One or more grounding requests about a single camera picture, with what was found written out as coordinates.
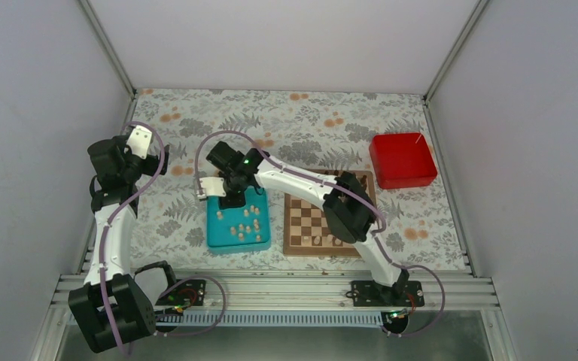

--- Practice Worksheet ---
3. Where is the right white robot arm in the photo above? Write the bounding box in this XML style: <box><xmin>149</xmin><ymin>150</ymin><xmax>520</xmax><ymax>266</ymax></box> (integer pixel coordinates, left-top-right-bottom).
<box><xmin>196</xmin><ymin>141</ymin><xmax>408</xmax><ymax>306</ymax></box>

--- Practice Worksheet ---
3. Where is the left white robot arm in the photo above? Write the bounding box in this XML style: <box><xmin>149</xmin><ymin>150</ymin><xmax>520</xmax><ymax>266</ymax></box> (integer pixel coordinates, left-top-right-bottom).
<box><xmin>68</xmin><ymin>130</ymin><xmax>180</xmax><ymax>353</ymax></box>

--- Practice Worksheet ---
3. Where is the wooden chess board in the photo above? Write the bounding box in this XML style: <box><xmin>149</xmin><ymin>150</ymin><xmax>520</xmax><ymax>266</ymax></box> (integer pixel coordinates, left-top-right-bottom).
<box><xmin>283</xmin><ymin>169</ymin><xmax>378</xmax><ymax>257</ymax></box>

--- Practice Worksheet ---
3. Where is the teal plastic tray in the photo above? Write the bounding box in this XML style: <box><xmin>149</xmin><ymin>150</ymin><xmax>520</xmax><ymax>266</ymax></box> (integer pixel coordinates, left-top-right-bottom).
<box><xmin>206</xmin><ymin>187</ymin><xmax>271</xmax><ymax>255</ymax></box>

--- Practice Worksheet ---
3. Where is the floral patterned table mat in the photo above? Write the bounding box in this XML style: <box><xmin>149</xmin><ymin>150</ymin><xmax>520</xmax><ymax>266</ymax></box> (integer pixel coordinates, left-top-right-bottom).
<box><xmin>125</xmin><ymin>88</ymin><xmax>470</xmax><ymax>274</ymax></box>

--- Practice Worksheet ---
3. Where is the red plastic box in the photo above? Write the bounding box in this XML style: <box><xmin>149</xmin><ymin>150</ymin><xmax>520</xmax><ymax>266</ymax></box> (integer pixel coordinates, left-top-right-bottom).
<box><xmin>369</xmin><ymin>132</ymin><xmax>438</xmax><ymax>190</ymax></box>

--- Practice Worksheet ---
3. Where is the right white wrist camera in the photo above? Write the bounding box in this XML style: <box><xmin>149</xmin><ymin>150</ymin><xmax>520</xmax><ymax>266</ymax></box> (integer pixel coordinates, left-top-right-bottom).
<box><xmin>196</xmin><ymin>177</ymin><xmax>227</xmax><ymax>200</ymax></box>

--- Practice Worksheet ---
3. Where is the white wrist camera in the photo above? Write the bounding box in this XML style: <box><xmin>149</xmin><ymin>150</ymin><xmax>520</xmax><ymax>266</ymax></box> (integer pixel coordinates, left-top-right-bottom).
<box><xmin>196</xmin><ymin>177</ymin><xmax>227</xmax><ymax>200</ymax></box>
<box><xmin>126</xmin><ymin>125</ymin><xmax>153</xmax><ymax>159</ymax></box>

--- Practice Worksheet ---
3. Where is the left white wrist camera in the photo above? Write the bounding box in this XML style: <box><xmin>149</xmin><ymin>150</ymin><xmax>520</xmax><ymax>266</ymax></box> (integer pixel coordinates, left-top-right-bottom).
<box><xmin>126</xmin><ymin>125</ymin><xmax>153</xmax><ymax>159</ymax></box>

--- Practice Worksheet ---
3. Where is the aluminium front rail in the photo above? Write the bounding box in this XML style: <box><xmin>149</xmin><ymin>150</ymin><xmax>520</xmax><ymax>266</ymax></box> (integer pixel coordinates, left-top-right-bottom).
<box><xmin>49</xmin><ymin>272</ymin><xmax>500</xmax><ymax>327</ymax></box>

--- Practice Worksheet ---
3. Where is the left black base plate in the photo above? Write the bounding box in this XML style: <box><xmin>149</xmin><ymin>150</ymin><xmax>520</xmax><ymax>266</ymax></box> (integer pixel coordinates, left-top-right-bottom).
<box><xmin>157</xmin><ymin>279</ymin><xmax>206</xmax><ymax>308</ymax></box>

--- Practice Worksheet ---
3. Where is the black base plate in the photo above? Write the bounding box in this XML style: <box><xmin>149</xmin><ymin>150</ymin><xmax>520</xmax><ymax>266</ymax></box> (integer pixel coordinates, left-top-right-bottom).
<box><xmin>157</xmin><ymin>279</ymin><xmax>206</xmax><ymax>308</ymax></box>
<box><xmin>345</xmin><ymin>281</ymin><xmax>425</xmax><ymax>308</ymax></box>

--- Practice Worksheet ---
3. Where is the left aluminium frame post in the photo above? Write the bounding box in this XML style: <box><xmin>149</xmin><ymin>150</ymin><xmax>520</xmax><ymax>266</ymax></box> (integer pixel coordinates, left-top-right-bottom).
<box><xmin>77</xmin><ymin>0</ymin><xmax>136</xmax><ymax>99</ymax></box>

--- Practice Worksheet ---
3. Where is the aluminium frame post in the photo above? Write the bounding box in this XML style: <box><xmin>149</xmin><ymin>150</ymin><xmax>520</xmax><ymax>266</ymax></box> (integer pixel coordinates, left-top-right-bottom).
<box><xmin>77</xmin><ymin>0</ymin><xmax>136</xmax><ymax>99</ymax></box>
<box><xmin>423</xmin><ymin>0</ymin><xmax>491</xmax><ymax>105</ymax></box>

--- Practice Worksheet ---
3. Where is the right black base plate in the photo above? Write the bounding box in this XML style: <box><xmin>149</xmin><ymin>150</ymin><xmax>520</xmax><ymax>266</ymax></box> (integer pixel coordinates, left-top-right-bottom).
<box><xmin>345</xmin><ymin>281</ymin><xmax>425</xmax><ymax>308</ymax></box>

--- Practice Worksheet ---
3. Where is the right aluminium frame post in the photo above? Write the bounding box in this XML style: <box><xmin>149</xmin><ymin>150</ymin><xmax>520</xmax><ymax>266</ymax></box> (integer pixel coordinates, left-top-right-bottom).
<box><xmin>423</xmin><ymin>0</ymin><xmax>491</xmax><ymax>105</ymax></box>

